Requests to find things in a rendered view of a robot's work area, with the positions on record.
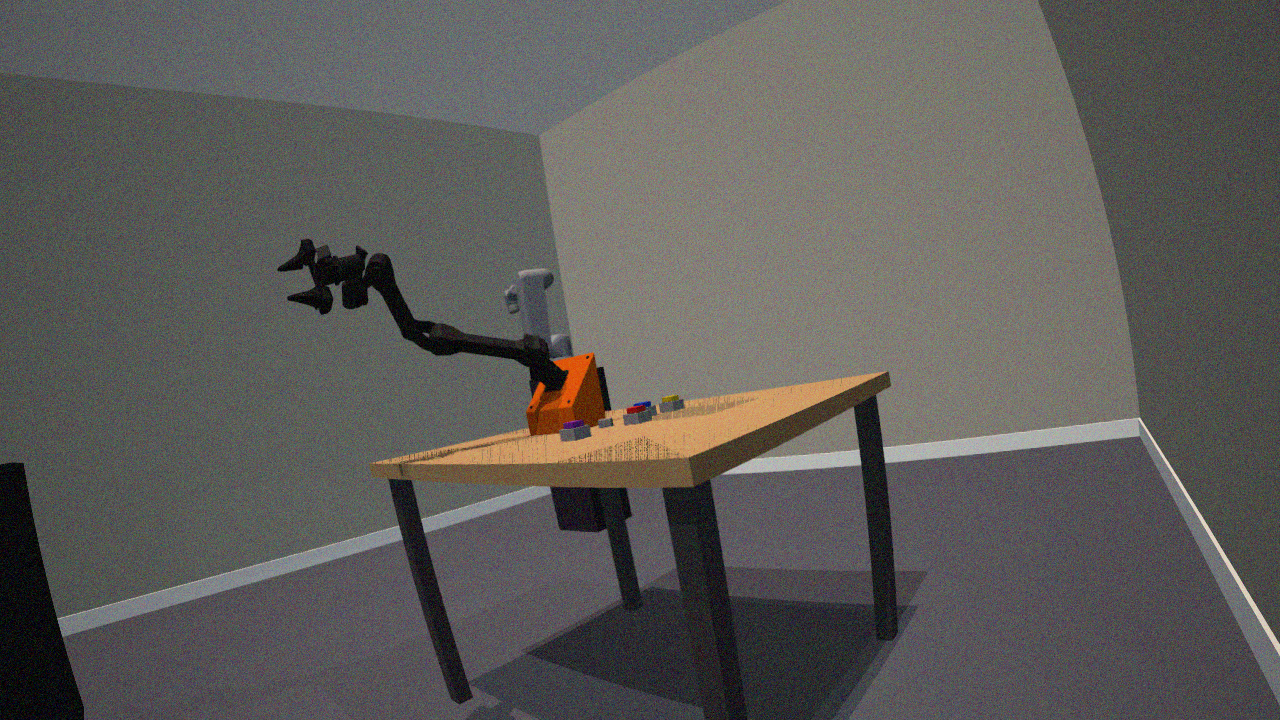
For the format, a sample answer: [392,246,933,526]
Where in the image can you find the yellow button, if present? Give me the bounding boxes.
[659,395,685,413]

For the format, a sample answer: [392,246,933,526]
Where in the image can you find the red square button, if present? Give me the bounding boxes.
[623,405,652,427]

